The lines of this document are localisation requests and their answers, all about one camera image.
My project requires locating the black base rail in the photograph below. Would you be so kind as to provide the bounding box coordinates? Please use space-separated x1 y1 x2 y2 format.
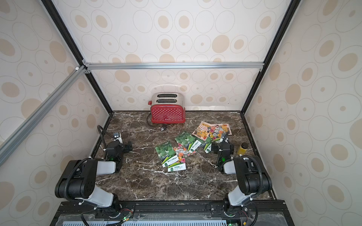
51 200 294 226

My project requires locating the horizontal aluminium rail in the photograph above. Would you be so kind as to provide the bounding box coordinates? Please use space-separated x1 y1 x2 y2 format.
83 62 264 71

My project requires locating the black toaster cable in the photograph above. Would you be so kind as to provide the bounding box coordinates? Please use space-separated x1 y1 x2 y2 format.
146 112 168 132

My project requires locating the flower seed packet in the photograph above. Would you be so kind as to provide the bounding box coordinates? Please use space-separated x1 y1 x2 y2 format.
208 124 232 141
168 147 188 172

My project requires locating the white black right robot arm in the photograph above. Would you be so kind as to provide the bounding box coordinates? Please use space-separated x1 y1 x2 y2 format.
211 132 272 211

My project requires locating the yellow bottle black cap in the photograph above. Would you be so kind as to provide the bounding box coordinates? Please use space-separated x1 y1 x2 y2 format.
237 142 249 156

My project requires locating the left diagonal aluminium rail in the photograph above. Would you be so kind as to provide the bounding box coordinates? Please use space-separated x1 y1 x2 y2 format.
1 66 86 165

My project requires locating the red polka dot toaster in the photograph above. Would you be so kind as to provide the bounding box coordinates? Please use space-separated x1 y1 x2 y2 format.
149 92 186 124

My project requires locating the orange striped seed packet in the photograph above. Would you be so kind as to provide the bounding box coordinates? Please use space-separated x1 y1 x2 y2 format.
192 121 213 141

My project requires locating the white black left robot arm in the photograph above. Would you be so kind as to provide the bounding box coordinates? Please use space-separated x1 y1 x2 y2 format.
54 125 133 211

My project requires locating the green seed packet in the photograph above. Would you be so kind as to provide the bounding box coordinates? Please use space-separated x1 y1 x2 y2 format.
175 131 202 153
155 141 179 168
201 137 212 153

